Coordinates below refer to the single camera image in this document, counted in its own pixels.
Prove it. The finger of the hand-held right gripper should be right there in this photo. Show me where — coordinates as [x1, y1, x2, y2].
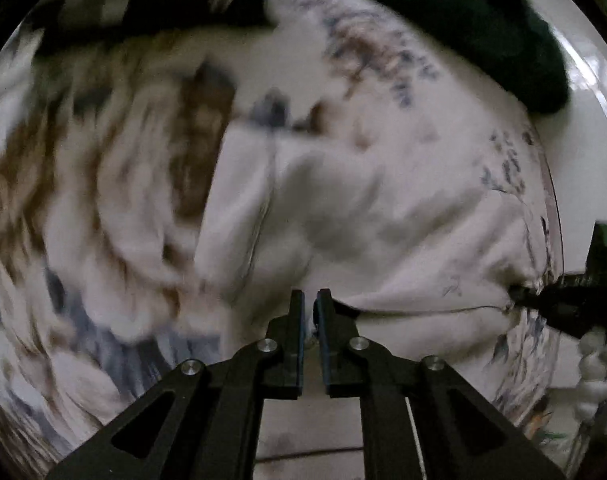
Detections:
[508, 272, 607, 341]

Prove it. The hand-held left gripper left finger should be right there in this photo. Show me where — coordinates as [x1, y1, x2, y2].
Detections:
[44, 289, 305, 480]

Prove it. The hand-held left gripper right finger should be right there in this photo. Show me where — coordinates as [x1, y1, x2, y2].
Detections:
[315, 288, 568, 480]

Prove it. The white garment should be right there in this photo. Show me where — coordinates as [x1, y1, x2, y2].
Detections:
[194, 110, 540, 322]

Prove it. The person's right hand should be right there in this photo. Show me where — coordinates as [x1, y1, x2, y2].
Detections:
[575, 329, 607, 421]

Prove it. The brown and white patterned blanket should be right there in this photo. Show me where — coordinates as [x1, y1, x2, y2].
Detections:
[0, 25, 239, 466]

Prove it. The dark green cloth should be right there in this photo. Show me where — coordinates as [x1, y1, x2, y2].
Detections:
[241, 0, 573, 117]

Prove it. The white floral printed bed sheet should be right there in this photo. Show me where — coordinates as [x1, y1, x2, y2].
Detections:
[218, 0, 567, 461]

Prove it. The black cable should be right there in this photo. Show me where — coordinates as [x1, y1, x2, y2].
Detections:
[255, 445, 365, 462]

